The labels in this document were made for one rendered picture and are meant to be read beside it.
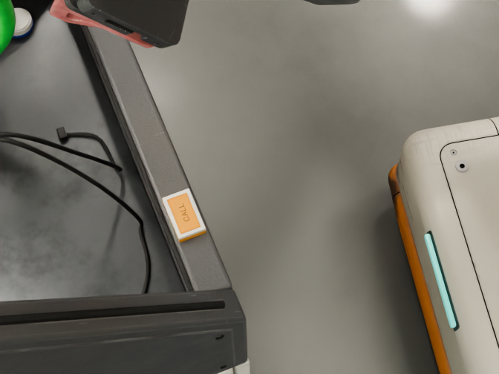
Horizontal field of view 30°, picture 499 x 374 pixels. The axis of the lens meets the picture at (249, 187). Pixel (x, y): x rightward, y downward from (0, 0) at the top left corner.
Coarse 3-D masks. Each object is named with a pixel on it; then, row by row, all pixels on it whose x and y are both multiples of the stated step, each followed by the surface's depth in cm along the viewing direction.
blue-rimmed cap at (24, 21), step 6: (18, 12) 122; (24, 12) 122; (18, 18) 121; (24, 18) 121; (30, 18) 122; (18, 24) 121; (24, 24) 121; (30, 24) 121; (18, 30) 121; (24, 30) 121; (30, 30) 122; (18, 36) 121
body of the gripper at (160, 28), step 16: (80, 0) 52; (96, 0) 52; (112, 0) 52; (128, 0) 53; (144, 0) 54; (160, 0) 55; (176, 0) 55; (96, 16) 53; (112, 16) 52; (128, 16) 53; (144, 16) 54; (160, 16) 54; (176, 16) 55; (144, 32) 54; (160, 32) 54; (176, 32) 55
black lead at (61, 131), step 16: (64, 128) 115; (16, 144) 94; (48, 144) 98; (96, 160) 106; (112, 160) 113; (80, 176) 101; (112, 192) 105; (128, 208) 107; (144, 240) 109; (144, 288) 106
